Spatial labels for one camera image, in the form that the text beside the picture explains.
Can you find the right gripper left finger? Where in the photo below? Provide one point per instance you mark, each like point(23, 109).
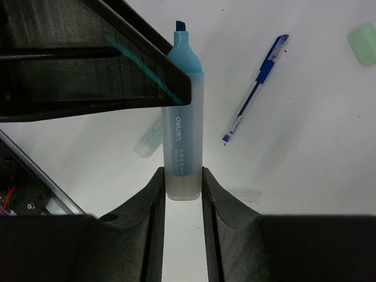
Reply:
point(125, 244)

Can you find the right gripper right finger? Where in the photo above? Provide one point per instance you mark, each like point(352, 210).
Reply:
point(244, 245)

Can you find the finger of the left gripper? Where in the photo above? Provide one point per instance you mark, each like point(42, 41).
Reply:
point(71, 58)

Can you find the blue highlighter marker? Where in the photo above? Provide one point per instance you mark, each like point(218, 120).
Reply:
point(183, 126)

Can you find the blue ballpoint pen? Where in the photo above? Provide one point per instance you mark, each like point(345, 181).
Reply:
point(257, 81)

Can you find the clear pen cap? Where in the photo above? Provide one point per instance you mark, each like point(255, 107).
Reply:
point(248, 198)

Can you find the green highlighter marker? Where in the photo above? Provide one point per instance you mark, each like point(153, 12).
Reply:
point(151, 140)

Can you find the green highlighter cap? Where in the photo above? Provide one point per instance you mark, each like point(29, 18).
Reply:
point(362, 43)

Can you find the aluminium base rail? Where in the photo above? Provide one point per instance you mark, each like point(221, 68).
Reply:
point(65, 203)

